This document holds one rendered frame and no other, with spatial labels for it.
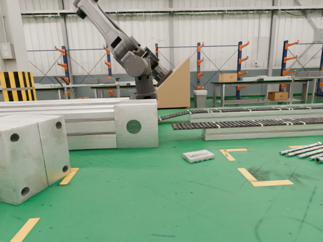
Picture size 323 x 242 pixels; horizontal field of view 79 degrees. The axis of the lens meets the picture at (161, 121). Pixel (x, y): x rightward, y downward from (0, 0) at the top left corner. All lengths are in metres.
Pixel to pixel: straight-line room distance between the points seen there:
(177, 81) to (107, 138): 0.62
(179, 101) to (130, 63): 0.49
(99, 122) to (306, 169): 0.38
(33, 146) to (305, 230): 0.32
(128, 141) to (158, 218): 0.23
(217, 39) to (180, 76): 7.72
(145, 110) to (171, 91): 0.58
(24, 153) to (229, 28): 8.78
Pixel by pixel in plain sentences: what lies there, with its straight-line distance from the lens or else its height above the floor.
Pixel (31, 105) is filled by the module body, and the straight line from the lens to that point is 0.70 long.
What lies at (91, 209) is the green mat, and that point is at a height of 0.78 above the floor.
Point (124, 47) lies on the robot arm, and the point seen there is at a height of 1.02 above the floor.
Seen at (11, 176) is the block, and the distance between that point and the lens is 0.30.
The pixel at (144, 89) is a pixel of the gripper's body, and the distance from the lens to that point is 0.62.
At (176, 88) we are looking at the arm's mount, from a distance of 0.99.
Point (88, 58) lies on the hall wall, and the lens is 8.54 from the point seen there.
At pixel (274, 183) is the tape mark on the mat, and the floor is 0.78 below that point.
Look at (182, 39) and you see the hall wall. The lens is 8.36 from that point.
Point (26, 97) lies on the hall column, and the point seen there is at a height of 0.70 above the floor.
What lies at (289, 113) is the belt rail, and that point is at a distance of 0.78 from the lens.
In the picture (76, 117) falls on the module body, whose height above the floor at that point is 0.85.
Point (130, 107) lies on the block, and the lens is 0.41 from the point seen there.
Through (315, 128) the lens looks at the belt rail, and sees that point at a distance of 0.60.
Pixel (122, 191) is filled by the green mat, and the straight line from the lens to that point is 0.28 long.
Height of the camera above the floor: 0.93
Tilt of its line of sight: 12 degrees down
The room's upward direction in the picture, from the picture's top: 2 degrees counter-clockwise
